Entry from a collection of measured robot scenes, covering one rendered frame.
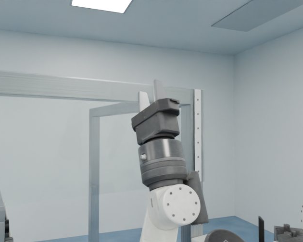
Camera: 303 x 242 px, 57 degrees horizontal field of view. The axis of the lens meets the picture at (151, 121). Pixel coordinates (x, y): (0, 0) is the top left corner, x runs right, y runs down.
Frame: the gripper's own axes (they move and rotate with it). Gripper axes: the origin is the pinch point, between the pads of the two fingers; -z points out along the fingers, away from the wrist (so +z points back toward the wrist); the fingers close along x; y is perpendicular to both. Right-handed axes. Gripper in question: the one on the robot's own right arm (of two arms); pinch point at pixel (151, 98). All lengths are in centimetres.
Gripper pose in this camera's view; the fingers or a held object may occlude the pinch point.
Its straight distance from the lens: 60.3
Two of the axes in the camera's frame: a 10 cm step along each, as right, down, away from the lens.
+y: -7.7, -1.5, -6.2
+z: 1.5, 9.0, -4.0
